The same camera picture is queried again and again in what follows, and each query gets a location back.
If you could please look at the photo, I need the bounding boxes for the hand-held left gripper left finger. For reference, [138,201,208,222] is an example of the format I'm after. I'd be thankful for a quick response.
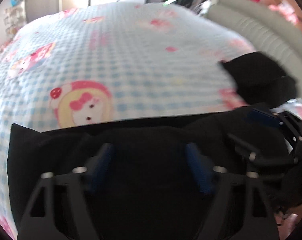
[17,144,115,240]

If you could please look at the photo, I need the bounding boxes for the folded black garment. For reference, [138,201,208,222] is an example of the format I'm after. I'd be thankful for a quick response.
[217,52,297,105]

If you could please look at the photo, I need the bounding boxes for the blue checked cartoon blanket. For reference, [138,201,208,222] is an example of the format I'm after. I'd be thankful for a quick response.
[0,2,302,218]

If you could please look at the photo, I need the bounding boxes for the black zip jacket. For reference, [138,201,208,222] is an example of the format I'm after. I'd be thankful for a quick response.
[7,107,294,240]

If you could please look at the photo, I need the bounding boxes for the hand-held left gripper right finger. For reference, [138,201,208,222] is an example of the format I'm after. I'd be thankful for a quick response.
[186,142,279,240]

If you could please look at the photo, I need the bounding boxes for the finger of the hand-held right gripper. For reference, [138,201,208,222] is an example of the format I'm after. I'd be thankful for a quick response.
[247,108,302,143]
[227,132,300,167]

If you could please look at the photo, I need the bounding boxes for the grey door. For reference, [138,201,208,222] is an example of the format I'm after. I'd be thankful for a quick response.
[25,0,63,23]

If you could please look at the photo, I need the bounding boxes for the white shelf rack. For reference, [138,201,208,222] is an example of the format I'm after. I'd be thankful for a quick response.
[4,5,25,37]

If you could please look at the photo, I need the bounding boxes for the grey padded headboard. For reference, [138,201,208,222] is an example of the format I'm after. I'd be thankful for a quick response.
[206,0,302,98]

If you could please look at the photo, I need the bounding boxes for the pink and white cat plush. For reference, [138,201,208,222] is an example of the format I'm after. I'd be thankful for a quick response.
[268,0,299,25]

